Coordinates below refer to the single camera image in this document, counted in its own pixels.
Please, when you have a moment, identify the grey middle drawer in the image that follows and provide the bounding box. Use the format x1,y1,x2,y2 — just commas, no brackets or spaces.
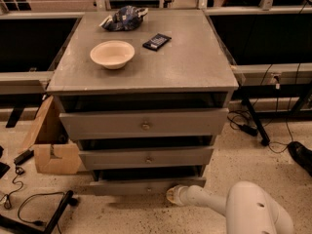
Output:
79,147,214,170

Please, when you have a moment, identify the white bowl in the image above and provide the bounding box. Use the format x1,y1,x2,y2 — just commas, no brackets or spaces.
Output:
90,40,135,70

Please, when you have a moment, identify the black shoe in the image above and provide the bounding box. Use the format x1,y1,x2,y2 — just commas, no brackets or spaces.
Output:
288,141,312,176

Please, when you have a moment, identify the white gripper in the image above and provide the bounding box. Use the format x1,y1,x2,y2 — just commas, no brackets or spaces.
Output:
166,185,190,206

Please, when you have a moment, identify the black table leg right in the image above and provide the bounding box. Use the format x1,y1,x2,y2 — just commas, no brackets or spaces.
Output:
242,97,270,146

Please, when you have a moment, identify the grey top drawer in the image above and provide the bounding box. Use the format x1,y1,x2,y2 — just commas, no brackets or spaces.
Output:
59,108,228,140

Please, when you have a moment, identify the blue crumpled chip bag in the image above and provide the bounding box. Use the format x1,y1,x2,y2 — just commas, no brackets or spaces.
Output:
99,6,148,31

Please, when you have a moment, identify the grey drawer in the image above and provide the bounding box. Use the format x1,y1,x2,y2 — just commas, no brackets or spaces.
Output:
90,166,206,196
59,108,228,140
79,147,214,170

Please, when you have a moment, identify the black cable on floor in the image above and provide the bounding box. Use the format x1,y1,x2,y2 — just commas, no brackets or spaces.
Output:
0,165,26,211

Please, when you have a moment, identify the black stand leg left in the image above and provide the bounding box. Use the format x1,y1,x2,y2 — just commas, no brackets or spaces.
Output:
0,190,78,234

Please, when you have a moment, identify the black power adapter with cable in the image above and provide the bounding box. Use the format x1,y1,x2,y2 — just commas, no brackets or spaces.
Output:
227,110,257,137

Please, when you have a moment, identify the cardboard box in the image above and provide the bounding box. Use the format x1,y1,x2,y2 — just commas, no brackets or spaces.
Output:
18,97,82,175

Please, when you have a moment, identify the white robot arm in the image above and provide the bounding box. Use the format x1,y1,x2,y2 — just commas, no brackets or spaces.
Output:
166,181,294,234

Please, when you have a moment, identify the grey drawer cabinet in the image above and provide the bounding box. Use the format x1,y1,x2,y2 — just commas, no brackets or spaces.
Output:
46,9,240,180

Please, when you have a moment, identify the grey bottom drawer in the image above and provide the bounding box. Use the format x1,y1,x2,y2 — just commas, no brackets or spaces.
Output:
90,166,206,196

